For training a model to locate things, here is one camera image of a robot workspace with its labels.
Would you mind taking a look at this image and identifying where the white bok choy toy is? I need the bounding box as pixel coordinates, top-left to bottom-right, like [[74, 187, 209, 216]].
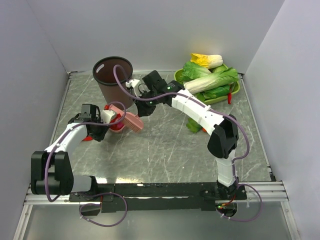
[[184, 67, 239, 95]]

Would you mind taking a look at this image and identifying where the red chili toy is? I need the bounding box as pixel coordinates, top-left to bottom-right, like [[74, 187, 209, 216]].
[[227, 92, 232, 105]]

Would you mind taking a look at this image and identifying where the green plastic tray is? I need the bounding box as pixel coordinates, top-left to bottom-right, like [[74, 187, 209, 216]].
[[174, 64, 240, 105]]

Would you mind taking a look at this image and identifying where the pink plastic dustpan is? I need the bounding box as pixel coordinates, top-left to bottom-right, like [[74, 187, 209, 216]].
[[104, 104, 125, 133]]

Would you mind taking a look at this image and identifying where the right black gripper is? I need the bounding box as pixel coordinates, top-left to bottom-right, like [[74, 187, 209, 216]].
[[133, 89, 160, 117]]

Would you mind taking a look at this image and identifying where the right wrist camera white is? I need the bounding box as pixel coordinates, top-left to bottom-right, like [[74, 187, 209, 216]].
[[125, 79, 142, 97]]

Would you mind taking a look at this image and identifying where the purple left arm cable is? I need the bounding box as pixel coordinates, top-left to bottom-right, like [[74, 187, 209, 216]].
[[44, 101, 128, 228]]

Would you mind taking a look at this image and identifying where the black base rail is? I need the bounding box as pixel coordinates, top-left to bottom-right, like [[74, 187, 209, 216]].
[[69, 182, 247, 213]]

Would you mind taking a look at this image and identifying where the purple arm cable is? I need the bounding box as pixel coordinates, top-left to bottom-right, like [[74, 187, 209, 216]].
[[44, 101, 128, 228], [113, 64, 263, 223]]

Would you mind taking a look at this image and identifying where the red paper scrap strip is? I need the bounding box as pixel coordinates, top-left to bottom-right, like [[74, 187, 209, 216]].
[[83, 136, 93, 142]]

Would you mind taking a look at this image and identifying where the pink plastic brush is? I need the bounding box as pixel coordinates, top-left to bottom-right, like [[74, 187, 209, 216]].
[[122, 112, 144, 133]]

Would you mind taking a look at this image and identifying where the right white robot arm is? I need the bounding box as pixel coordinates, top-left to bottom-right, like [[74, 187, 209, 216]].
[[125, 70, 239, 199]]

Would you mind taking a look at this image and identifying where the brown plastic waste bin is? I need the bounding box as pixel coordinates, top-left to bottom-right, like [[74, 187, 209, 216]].
[[92, 56, 133, 109]]

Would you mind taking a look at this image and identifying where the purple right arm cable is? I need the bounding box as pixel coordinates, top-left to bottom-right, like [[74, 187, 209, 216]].
[[113, 64, 263, 223]]

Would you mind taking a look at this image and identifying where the yellow napa cabbage toy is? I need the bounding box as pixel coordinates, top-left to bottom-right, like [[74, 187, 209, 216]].
[[190, 53, 224, 69]]

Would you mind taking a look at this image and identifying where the toy carrot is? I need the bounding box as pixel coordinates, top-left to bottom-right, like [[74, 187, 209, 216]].
[[186, 118, 207, 134]]

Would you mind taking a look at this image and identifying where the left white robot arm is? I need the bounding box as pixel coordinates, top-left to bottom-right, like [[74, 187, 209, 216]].
[[30, 104, 109, 196]]

